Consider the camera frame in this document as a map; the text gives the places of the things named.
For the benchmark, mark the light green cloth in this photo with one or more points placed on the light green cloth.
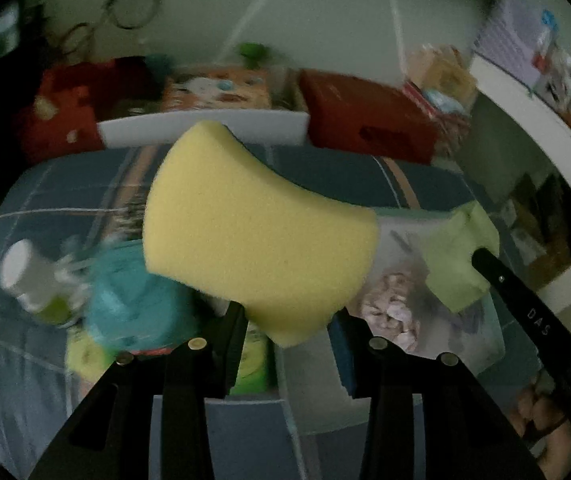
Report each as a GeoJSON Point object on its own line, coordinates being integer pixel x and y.
{"type": "Point", "coordinates": [453, 260]}

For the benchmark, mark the yellow sponge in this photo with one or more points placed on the yellow sponge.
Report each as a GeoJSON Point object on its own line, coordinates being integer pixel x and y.
{"type": "Point", "coordinates": [255, 230]}

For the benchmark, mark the patterned gift bag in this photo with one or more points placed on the patterned gift bag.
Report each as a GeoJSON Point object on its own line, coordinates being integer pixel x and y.
{"type": "Point", "coordinates": [445, 122]}

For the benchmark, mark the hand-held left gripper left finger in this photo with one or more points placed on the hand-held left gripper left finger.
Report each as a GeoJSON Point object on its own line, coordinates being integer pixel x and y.
{"type": "Point", "coordinates": [233, 345]}

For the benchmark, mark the green yellow bottle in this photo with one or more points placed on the green yellow bottle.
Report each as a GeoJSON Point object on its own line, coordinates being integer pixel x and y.
{"type": "Point", "coordinates": [255, 365]}

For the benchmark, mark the red tote bag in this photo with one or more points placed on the red tote bag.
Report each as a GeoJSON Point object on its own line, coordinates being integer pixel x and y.
{"type": "Point", "coordinates": [65, 110]}

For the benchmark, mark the small yellow-green packet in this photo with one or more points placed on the small yellow-green packet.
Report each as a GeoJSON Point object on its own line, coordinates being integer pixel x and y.
{"type": "Point", "coordinates": [88, 357]}

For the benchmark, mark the white lattice basket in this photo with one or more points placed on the white lattice basket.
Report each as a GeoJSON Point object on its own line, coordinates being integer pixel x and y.
{"type": "Point", "coordinates": [508, 30]}

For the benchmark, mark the white shelf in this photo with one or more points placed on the white shelf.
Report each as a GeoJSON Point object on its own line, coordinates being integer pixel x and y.
{"type": "Point", "coordinates": [515, 105]}

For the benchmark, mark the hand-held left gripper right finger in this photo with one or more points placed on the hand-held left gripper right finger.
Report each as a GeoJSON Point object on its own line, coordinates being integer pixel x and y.
{"type": "Point", "coordinates": [345, 360]}

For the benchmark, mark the orange toy box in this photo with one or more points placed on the orange toy box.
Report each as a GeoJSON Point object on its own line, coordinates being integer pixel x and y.
{"type": "Point", "coordinates": [215, 90]}

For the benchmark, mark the white plastic cup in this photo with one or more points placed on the white plastic cup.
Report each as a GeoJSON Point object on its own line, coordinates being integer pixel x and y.
{"type": "Point", "coordinates": [25, 270]}

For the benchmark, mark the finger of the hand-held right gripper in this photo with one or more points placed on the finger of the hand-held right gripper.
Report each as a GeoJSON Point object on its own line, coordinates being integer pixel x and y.
{"type": "Point", "coordinates": [520, 300]}

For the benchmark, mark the red cardboard box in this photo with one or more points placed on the red cardboard box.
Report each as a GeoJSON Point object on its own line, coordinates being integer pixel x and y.
{"type": "Point", "coordinates": [355, 105]}

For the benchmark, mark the white board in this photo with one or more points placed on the white board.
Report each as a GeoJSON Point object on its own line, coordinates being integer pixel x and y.
{"type": "Point", "coordinates": [140, 132]}

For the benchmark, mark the person's right hand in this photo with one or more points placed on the person's right hand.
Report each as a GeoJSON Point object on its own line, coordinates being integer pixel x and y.
{"type": "Point", "coordinates": [530, 410]}

